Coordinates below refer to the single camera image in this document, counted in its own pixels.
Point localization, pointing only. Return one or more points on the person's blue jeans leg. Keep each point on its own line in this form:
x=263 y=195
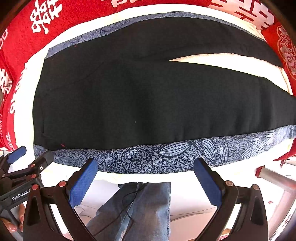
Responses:
x=137 y=211

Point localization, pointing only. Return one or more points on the black pants with blue trim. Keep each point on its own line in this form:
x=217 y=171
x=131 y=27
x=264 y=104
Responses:
x=138 y=97

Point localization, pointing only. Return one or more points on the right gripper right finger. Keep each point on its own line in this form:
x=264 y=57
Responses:
x=251 y=222

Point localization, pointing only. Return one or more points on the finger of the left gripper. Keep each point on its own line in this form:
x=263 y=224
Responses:
x=31 y=172
x=10 y=158

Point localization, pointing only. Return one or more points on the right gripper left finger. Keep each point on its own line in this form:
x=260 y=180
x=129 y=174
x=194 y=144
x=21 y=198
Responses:
x=39 y=222

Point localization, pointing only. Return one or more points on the red embroidered cushion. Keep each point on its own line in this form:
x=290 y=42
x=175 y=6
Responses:
x=278 y=39

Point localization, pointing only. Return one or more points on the red sofa cover with characters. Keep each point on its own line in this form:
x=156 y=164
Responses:
x=40 y=22

